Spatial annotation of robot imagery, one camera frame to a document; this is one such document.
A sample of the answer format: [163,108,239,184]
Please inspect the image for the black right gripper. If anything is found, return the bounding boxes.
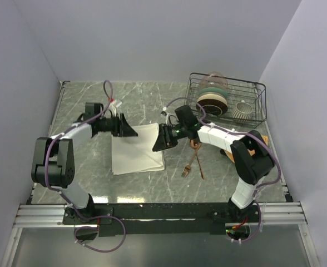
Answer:
[152,122,187,151]

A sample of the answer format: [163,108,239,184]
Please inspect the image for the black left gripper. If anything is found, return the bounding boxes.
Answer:
[96,113,138,137]

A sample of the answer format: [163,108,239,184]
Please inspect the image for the white cloth napkin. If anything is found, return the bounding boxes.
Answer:
[111,123,165,175]

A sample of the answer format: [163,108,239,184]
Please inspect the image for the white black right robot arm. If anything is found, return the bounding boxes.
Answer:
[152,105,281,222]

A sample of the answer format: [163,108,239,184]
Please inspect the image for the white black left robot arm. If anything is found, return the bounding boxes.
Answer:
[31,102,138,224]

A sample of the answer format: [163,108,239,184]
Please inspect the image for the rose gold spoon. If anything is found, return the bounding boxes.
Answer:
[190,140,205,180]

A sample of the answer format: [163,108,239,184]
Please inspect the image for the rose gold fork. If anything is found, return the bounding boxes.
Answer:
[181,149,199,178]

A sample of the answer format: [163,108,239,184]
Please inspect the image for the dark brown glossy bowl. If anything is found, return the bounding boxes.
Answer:
[196,99,228,116]

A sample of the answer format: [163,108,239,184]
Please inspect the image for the cream white plate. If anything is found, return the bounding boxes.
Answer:
[196,92,227,105]

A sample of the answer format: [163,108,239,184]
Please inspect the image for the woven bamboo tray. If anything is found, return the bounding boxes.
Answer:
[220,135,269,163]

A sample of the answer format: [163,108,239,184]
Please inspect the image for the teal green plate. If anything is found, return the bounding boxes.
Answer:
[198,87,228,98]

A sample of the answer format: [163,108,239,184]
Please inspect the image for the grey ribbed cup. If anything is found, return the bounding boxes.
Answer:
[231,100,253,123]

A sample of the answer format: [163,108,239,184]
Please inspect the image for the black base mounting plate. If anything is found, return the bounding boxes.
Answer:
[62,202,261,237]

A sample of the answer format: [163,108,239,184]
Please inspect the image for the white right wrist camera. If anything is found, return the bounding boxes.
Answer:
[161,106,175,125]

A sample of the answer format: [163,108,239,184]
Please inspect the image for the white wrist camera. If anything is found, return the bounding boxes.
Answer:
[161,106,175,125]
[108,98,122,116]

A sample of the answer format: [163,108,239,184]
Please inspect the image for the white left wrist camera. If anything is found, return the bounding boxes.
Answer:
[108,98,122,116]

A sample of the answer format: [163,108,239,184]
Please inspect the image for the dark wire dish rack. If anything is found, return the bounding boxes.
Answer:
[185,72,267,128]

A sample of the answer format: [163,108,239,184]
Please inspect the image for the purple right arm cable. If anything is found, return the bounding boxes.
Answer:
[163,96,281,244]

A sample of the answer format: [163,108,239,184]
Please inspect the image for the aluminium frame rail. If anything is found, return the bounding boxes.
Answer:
[13,202,307,228]

